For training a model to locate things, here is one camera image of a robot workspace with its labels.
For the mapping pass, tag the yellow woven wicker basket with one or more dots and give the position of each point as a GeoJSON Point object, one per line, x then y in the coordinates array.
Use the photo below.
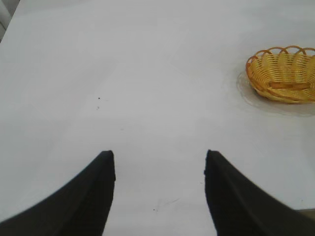
{"type": "Point", "coordinates": [283, 73]}

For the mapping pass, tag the clear plastic doily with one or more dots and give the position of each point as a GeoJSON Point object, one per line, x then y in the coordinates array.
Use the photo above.
{"type": "Point", "coordinates": [244, 91]}

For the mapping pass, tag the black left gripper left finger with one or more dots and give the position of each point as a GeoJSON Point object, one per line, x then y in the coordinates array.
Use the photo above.
{"type": "Point", "coordinates": [73, 201]}

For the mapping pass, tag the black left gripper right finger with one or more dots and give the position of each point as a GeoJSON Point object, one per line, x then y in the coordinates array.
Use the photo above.
{"type": "Point", "coordinates": [236, 204]}

